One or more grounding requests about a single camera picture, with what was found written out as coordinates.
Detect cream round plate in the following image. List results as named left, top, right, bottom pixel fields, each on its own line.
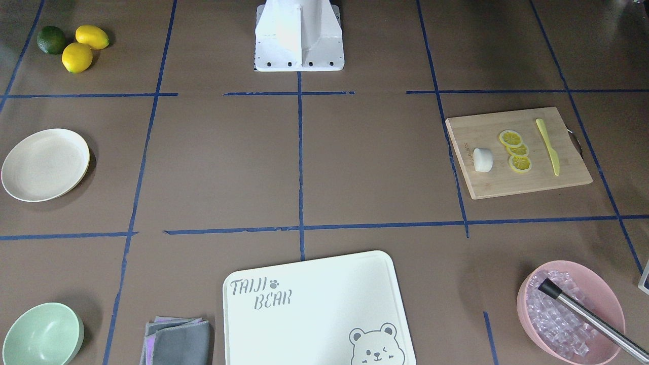
left=2, top=128, right=91, bottom=202

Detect white bear tray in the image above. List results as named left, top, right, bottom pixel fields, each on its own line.
left=223, top=251, right=416, bottom=364

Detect bamboo cutting board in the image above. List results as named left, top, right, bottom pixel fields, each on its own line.
left=446, top=107, right=593, bottom=199

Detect lemon slice top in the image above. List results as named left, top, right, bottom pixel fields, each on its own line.
left=498, top=130, right=523, bottom=148

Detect lemon slice bottom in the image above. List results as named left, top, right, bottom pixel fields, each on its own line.
left=508, top=156, right=532, bottom=173

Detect grey folded cloth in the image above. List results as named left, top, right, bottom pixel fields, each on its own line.
left=139, top=316, right=211, bottom=364

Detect yellow plastic knife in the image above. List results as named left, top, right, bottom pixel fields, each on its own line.
left=535, top=118, right=561, bottom=176

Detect yellow lemon upper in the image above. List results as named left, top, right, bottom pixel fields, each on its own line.
left=75, top=24, right=111, bottom=49

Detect yellow lemon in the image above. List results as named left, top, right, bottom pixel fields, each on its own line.
left=62, top=42, right=93, bottom=74
left=75, top=24, right=111, bottom=49

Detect pink bowl with ice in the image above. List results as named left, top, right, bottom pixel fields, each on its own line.
left=517, top=260, right=626, bottom=364

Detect yellow lemon lower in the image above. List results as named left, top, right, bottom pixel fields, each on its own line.
left=62, top=42, right=93, bottom=74

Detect green lime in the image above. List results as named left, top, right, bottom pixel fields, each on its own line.
left=37, top=25, right=67, bottom=55

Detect mint green bowl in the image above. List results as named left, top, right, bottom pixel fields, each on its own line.
left=2, top=302, right=84, bottom=364

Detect metal black-tipped stirrer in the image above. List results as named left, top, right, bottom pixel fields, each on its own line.
left=537, top=278, right=648, bottom=364

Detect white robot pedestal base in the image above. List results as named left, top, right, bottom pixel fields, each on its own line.
left=254, top=1, right=345, bottom=72

